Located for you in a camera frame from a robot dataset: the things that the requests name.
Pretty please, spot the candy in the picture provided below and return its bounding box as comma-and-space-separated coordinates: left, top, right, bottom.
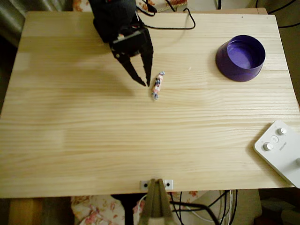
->
151, 71, 166, 101

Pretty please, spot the purple plastic bowl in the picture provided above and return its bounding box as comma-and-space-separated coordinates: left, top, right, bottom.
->
215, 34, 267, 83

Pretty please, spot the floral cloth with trim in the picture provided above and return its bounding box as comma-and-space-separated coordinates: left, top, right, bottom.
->
72, 0, 188, 14

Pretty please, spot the grey curtain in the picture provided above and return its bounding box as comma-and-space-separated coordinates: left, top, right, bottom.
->
0, 0, 72, 46

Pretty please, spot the black stand pole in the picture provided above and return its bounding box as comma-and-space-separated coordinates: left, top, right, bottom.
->
110, 193, 148, 225

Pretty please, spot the floral pink cloth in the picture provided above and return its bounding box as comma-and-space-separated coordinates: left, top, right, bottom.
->
71, 191, 200, 225

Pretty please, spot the white device with knobs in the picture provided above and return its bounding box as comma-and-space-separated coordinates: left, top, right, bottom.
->
253, 120, 300, 189

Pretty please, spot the wooden table leg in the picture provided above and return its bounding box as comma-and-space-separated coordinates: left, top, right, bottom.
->
8, 198, 44, 225

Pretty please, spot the black cable with plug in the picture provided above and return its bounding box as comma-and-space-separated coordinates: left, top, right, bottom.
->
142, 0, 158, 14

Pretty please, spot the black power cable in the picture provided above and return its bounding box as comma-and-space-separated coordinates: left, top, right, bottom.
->
135, 4, 196, 30

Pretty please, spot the white metal bracket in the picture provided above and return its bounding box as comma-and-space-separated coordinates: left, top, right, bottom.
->
139, 179, 174, 190

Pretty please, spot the thick black cable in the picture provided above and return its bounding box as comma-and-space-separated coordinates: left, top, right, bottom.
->
169, 200, 221, 225

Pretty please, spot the thin black cable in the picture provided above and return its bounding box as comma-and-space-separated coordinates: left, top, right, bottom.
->
278, 21, 300, 29

